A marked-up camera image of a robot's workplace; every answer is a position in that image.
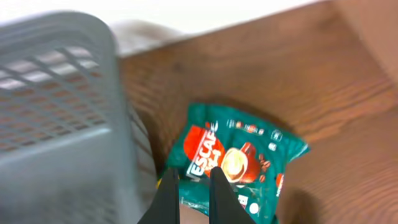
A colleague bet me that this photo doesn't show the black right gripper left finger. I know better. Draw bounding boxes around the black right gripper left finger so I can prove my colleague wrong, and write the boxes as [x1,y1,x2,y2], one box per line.
[138,169,180,224]

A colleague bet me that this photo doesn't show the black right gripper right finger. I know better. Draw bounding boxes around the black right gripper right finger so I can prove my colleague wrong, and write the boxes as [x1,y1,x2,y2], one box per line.
[209,167,255,224]

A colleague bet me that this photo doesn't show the green Nescafe coffee bag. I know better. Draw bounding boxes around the green Nescafe coffee bag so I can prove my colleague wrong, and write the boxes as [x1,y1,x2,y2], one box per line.
[165,103,309,224]

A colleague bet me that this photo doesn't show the grey plastic basket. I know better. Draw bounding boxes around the grey plastic basket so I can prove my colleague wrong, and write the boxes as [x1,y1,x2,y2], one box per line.
[1,12,156,223]

